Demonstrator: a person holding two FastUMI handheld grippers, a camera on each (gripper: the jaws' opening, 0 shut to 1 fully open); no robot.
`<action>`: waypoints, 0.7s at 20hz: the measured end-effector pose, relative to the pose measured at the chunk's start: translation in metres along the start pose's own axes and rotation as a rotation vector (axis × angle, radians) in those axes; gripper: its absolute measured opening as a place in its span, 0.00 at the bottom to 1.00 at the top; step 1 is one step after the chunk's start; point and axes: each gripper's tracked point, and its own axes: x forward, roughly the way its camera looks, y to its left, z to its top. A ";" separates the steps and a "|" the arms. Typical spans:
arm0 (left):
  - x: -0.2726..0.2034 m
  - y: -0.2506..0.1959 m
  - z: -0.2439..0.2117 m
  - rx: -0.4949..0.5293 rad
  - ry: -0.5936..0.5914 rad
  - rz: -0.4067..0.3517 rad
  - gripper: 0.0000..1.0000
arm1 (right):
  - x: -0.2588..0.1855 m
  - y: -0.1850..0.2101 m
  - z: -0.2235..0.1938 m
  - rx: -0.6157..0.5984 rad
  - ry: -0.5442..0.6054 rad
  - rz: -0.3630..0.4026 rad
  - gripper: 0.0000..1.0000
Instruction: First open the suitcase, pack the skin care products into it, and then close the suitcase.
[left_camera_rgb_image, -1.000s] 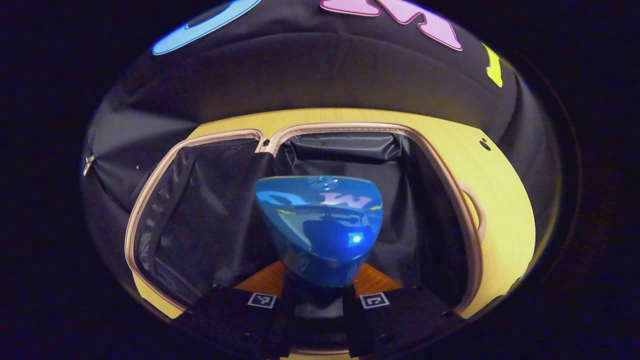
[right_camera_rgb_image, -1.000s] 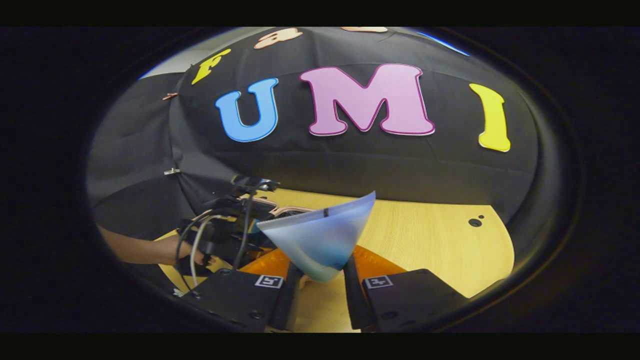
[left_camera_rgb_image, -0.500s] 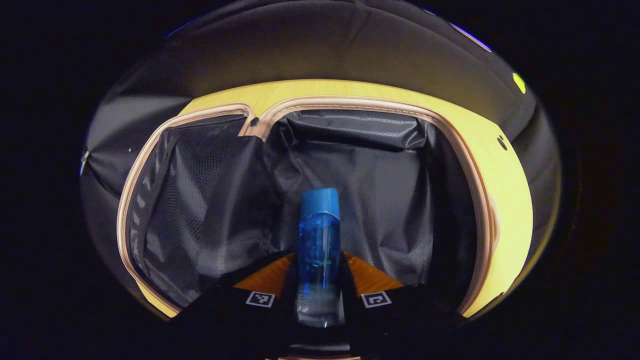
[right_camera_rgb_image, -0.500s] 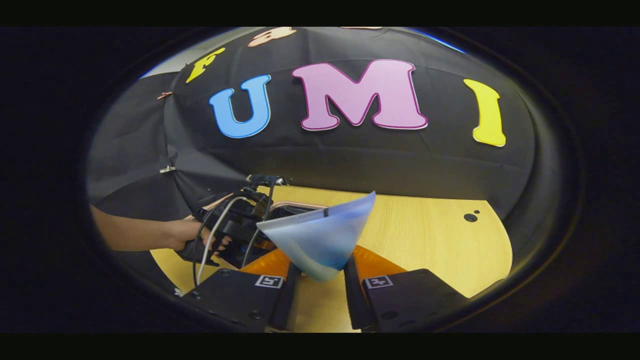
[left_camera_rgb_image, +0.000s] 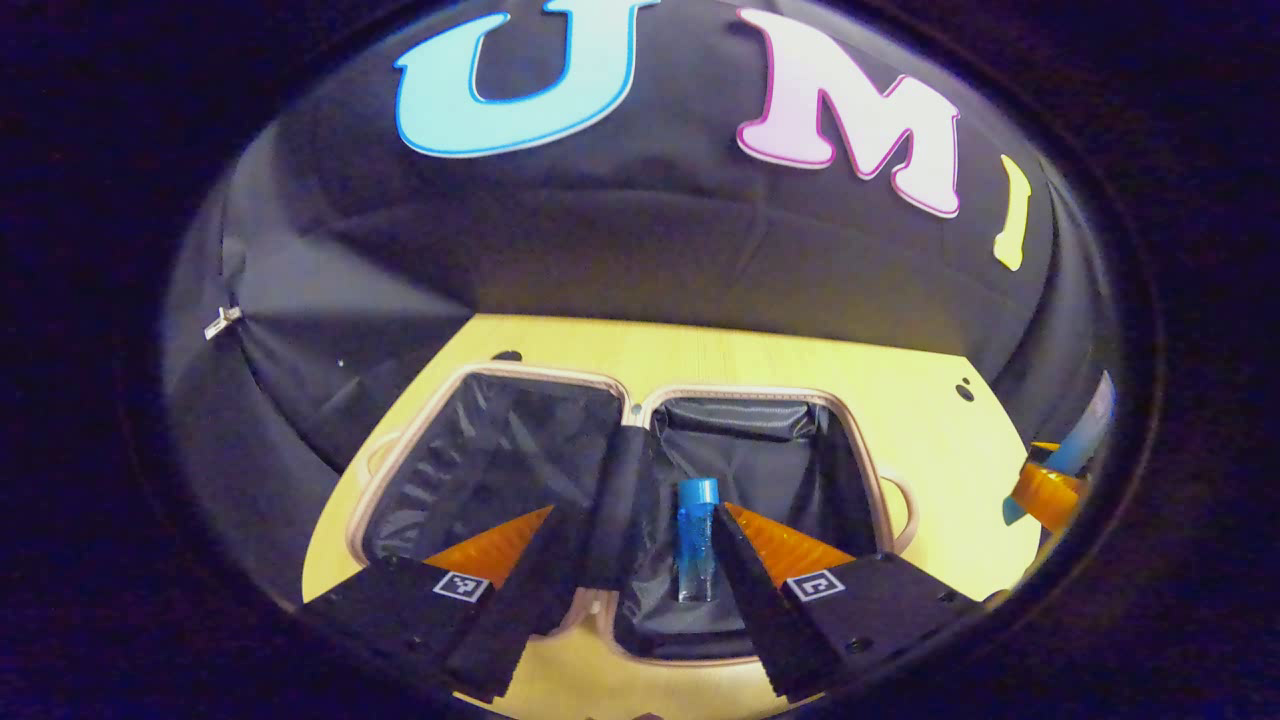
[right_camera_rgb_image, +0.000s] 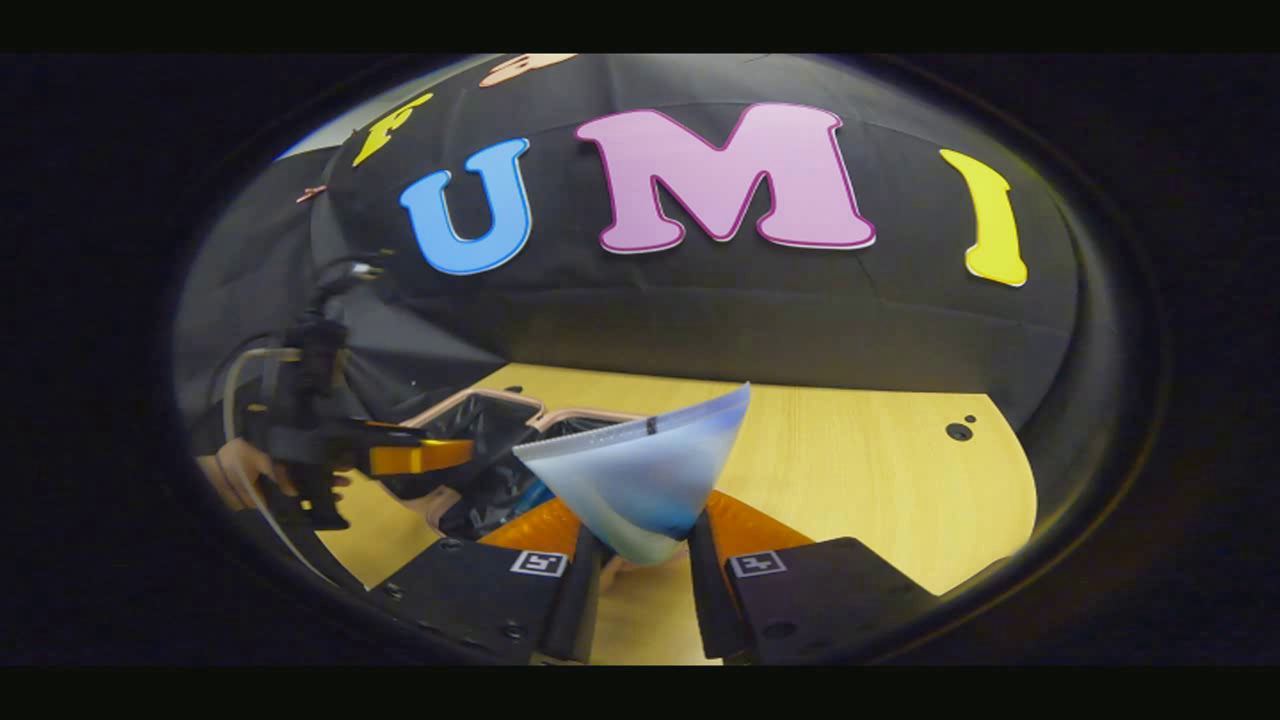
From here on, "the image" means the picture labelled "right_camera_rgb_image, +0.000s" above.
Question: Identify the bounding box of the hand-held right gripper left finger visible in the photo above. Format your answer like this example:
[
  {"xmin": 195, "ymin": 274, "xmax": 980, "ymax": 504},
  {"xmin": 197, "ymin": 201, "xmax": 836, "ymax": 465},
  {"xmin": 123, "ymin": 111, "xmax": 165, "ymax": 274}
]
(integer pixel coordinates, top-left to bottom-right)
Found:
[{"xmin": 370, "ymin": 497, "xmax": 606, "ymax": 666}]

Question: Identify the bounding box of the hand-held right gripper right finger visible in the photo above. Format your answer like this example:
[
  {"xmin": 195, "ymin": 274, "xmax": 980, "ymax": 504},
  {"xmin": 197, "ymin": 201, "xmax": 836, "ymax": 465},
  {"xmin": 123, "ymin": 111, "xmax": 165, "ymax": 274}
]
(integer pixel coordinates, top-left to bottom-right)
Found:
[{"xmin": 688, "ymin": 490, "xmax": 941, "ymax": 663}]

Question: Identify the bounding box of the blue green skin care tube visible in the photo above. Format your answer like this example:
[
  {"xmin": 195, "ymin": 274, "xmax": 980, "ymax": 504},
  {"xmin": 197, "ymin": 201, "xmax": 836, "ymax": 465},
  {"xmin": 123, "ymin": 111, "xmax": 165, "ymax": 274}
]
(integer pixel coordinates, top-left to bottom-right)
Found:
[{"xmin": 512, "ymin": 382, "xmax": 752, "ymax": 567}]

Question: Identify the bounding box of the black backdrop cloth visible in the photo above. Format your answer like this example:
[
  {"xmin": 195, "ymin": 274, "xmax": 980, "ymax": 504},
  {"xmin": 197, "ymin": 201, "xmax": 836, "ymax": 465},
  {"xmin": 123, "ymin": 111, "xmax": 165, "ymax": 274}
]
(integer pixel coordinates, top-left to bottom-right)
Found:
[{"xmin": 172, "ymin": 55, "xmax": 1086, "ymax": 461}]

